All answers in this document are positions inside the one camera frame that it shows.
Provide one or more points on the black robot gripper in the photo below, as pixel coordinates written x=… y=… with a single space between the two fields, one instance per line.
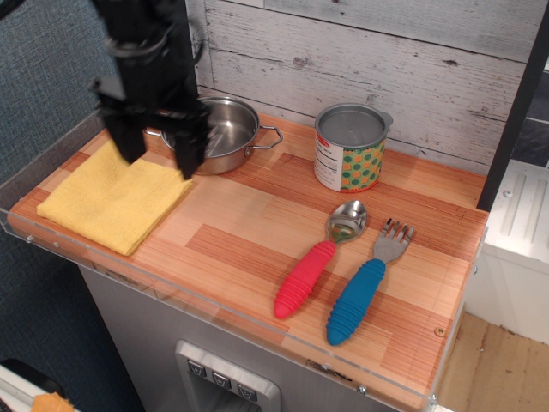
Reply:
x=155 y=86

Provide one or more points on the yellow cloth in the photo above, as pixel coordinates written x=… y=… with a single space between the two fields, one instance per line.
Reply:
x=112 y=202

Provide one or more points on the small steel pot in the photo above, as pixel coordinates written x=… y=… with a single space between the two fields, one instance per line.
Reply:
x=235 y=135

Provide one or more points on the toy food can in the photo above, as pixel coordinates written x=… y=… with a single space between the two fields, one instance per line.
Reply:
x=350 y=144

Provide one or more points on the clear acrylic table guard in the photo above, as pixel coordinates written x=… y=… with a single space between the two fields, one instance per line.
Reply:
x=227 y=246

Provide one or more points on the grey toy fridge cabinet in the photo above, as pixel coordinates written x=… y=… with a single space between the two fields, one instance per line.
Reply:
x=145 y=331

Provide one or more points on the silver dispenser button panel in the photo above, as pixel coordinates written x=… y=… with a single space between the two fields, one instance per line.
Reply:
x=212 y=383

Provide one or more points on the black and white base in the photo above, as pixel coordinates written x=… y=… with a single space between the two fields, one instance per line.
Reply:
x=20 y=383

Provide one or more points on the orange object bottom corner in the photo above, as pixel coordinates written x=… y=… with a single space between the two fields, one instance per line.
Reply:
x=51 y=402

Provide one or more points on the white toy sink unit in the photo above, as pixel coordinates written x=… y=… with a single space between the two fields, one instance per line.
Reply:
x=509 y=283

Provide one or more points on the red handled spoon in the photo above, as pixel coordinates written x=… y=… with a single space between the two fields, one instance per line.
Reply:
x=345 y=224

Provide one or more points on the blue handled fork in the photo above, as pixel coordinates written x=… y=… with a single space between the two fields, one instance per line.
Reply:
x=352 y=305

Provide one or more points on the black vertical post right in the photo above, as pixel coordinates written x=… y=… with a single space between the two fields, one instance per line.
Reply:
x=518 y=112

